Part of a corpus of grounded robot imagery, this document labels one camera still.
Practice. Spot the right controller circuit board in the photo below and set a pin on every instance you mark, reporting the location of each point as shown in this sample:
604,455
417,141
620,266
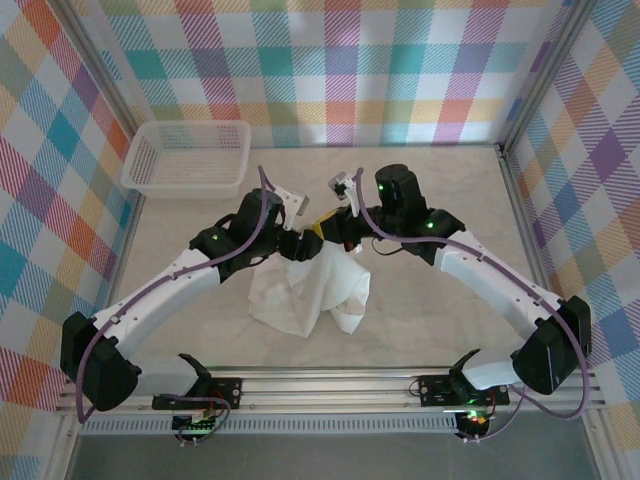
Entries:
472,422

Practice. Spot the white plastic mesh basket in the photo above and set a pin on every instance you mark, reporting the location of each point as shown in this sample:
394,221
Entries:
185,165

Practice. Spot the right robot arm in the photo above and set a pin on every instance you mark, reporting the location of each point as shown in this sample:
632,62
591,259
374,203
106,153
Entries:
480,275

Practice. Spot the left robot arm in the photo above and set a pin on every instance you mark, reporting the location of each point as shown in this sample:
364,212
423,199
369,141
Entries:
150,300

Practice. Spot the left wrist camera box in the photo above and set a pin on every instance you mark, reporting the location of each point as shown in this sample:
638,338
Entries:
295,200

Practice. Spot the aluminium table edge rail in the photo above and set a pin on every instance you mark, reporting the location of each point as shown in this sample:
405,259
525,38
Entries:
129,235
520,200

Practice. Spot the left controller circuit board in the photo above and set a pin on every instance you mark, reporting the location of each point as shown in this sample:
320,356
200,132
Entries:
195,425

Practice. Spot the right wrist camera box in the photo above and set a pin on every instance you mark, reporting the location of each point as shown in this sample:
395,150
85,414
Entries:
340,182

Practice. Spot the aluminium frame post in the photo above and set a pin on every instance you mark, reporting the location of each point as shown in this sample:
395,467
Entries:
548,72
99,62

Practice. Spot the white t-shirt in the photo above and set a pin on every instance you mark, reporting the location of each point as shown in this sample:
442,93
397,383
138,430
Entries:
310,290

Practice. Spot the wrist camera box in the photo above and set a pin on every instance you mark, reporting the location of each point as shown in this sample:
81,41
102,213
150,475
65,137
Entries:
295,200
340,182

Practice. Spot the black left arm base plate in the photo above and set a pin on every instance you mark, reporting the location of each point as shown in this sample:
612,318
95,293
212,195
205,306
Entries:
230,392

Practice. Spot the aluminium frame leg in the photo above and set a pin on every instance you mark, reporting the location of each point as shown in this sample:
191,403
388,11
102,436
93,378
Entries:
62,450
597,450

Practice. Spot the controller circuit board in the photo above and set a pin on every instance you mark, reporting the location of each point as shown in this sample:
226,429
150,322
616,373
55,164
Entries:
472,422
195,425

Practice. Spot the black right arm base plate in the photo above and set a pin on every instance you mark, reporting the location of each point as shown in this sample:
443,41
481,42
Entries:
435,390

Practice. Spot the aluminium mounting rail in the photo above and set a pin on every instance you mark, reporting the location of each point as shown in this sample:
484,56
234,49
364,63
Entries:
325,392

